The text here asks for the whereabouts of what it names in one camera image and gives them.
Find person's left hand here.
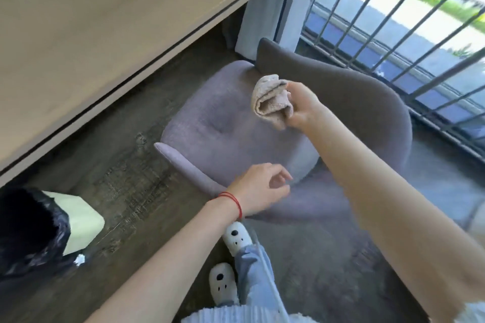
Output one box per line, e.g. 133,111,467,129
227,163,293,218

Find person's right hand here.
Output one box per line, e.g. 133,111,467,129
285,82,329,132

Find beige cleaning cloth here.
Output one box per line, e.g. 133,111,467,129
252,74,295,130

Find person's right forearm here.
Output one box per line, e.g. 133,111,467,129
308,104,485,312

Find person's left forearm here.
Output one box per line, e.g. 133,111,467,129
84,193,243,323

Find grey upholstered chair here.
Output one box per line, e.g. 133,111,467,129
154,38,413,221

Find white slipper with black dots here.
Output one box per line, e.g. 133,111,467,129
209,262,239,306
222,221,254,257

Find blue grey trousers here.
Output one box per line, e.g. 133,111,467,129
233,244,283,308

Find grey curtain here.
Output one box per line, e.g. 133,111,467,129
222,0,300,62

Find white ribbed shirt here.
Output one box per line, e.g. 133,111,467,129
181,304,319,323

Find grey metal window railing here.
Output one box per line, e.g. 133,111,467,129
301,0,485,162

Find pale green trash bin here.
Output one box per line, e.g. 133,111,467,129
41,191,105,257

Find black trash bag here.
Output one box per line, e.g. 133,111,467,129
0,186,86,282

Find red string bracelet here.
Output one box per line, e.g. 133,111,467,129
217,192,243,221

